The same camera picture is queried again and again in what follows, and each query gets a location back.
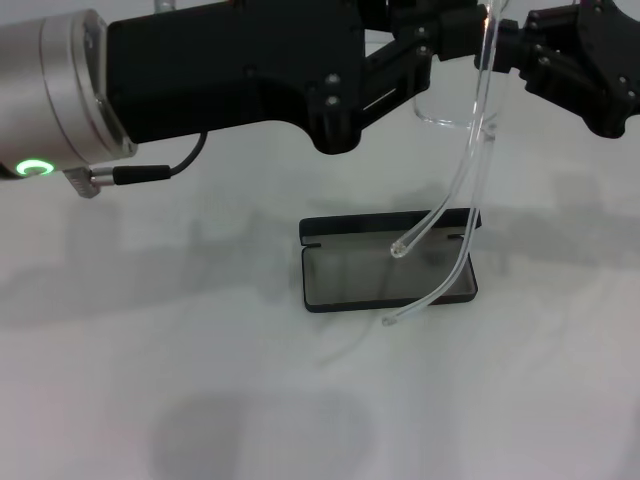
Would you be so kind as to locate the clear transparent glasses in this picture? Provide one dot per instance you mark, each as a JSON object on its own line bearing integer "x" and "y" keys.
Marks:
{"x": 486, "y": 50}

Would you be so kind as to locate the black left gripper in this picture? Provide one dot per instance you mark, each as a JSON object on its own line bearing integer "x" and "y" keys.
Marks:
{"x": 225, "y": 70}

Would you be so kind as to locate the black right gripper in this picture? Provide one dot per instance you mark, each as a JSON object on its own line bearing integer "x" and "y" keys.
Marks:
{"x": 620, "y": 45}

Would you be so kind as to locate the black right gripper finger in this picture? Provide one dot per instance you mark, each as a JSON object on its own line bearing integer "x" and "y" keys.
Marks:
{"x": 415, "y": 12}
{"x": 460, "y": 35}

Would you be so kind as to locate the black glasses case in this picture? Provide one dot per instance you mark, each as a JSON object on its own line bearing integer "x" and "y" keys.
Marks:
{"x": 350, "y": 280}

